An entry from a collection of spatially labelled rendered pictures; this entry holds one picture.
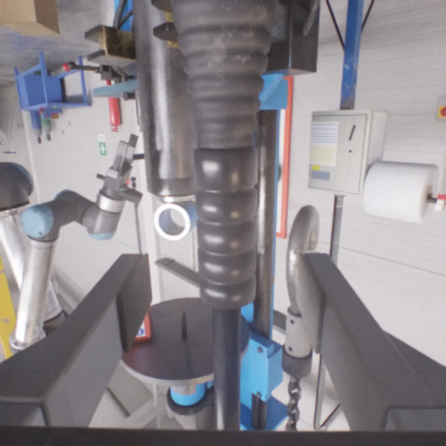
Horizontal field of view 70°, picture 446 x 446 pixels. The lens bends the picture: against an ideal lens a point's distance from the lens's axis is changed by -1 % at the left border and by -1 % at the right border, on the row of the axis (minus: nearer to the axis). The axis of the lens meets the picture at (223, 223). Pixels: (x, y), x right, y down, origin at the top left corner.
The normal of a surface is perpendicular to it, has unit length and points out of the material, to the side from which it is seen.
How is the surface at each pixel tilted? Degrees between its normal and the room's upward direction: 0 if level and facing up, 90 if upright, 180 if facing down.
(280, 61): 90
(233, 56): 83
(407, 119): 90
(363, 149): 90
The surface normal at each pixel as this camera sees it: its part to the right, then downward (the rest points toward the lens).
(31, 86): 0.69, 0.21
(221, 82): -0.12, 0.39
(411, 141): -0.72, 0.22
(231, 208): 0.11, 0.29
